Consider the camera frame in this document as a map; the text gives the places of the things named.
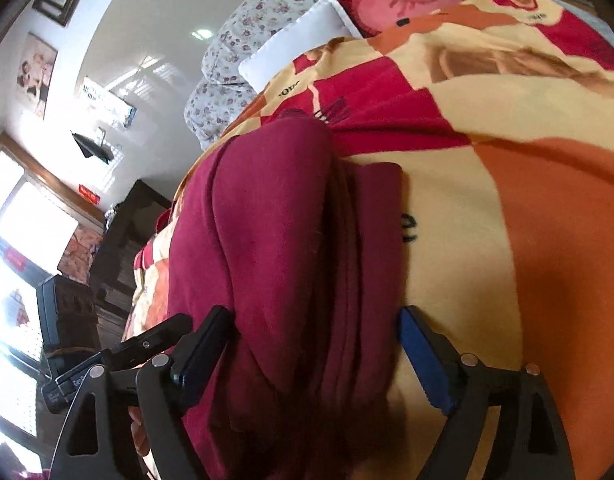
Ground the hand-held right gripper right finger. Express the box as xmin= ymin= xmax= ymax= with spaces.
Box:
xmin=397 ymin=305 xmax=575 ymax=480

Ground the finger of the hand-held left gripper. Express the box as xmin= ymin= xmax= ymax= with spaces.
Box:
xmin=112 ymin=312 xmax=194 ymax=362

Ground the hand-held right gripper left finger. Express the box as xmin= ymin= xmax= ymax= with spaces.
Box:
xmin=52 ymin=305 xmax=234 ymax=480

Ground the dark red sweater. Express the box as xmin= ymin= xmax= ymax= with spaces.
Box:
xmin=167 ymin=107 xmax=405 ymax=480

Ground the orange printed cloth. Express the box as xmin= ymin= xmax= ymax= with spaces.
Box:
xmin=58 ymin=225 xmax=106 ymax=285

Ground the dark wooden desk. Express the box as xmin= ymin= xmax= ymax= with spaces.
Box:
xmin=89 ymin=180 xmax=174 ymax=311

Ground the window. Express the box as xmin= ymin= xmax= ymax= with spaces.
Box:
xmin=0 ymin=132 xmax=105 ymax=471

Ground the red and yellow printed blanket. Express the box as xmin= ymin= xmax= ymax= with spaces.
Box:
xmin=124 ymin=0 xmax=614 ymax=480

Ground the floral quilt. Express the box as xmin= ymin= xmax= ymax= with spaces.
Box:
xmin=183 ymin=0 xmax=488 ymax=151

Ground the white pillow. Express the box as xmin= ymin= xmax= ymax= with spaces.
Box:
xmin=238 ymin=0 xmax=363 ymax=103

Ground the red heart-shaped cushion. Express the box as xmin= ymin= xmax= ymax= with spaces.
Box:
xmin=338 ymin=0 xmax=485 ymax=38

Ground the wall-mounted black shelf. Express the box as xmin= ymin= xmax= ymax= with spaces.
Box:
xmin=71 ymin=127 xmax=114 ymax=164

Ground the wall poster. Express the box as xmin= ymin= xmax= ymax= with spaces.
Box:
xmin=18 ymin=32 xmax=58 ymax=121

